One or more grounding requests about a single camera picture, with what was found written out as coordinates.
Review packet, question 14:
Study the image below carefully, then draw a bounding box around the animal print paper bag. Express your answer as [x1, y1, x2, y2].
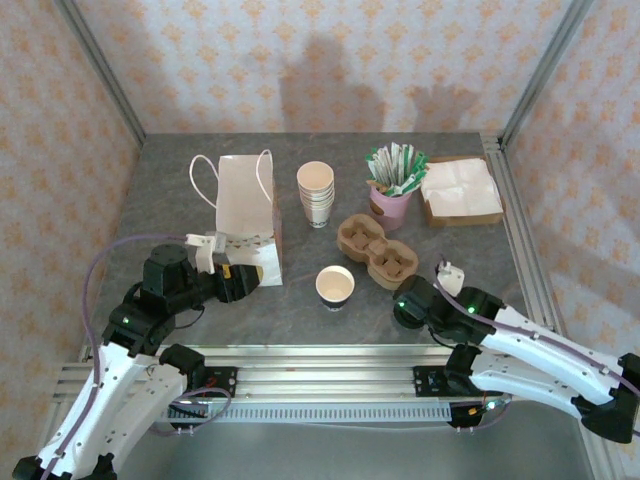
[188, 149, 284, 289]

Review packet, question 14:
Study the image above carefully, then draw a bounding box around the white black paper coffee cup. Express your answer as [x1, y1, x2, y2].
[314, 264, 356, 314]

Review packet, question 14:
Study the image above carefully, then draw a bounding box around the brown cardboard napkin tray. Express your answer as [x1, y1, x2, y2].
[419, 154, 506, 229]

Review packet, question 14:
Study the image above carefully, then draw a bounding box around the stack of paper cups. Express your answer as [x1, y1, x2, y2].
[296, 160, 336, 232]

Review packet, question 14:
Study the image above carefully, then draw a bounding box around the pink holder cup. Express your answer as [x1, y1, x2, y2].
[368, 182, 414, 232]

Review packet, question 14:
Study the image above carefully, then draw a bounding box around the green white sugar stick packet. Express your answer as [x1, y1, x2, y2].
[406, 151, 431, 181]
[392, 169, 430, 197]
[366, 146, 389, 186]
[396, 143, 414, 184]
[381, 143, 401, 187]

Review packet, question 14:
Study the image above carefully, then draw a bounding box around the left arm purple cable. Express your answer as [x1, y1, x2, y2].
[42, 232, 192, 480]

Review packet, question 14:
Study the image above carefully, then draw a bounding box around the aluminium side rail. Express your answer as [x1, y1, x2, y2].
[480, 132, 569, 346]

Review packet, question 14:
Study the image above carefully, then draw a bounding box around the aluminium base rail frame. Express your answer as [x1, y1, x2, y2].
[54, 343, 474, 402]

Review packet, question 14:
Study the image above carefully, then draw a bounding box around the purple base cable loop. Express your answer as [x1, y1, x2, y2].
[148, 387, 234, 437]
[452, 394, 515, 434]

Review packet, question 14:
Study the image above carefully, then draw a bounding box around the white slotted cable duct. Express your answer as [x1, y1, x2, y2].
[149, 399, 454, 425]

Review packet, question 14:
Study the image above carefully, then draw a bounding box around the aluminium frame post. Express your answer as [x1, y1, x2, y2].
[501, 0, 597, 147]
[53, 0, 147, 147]

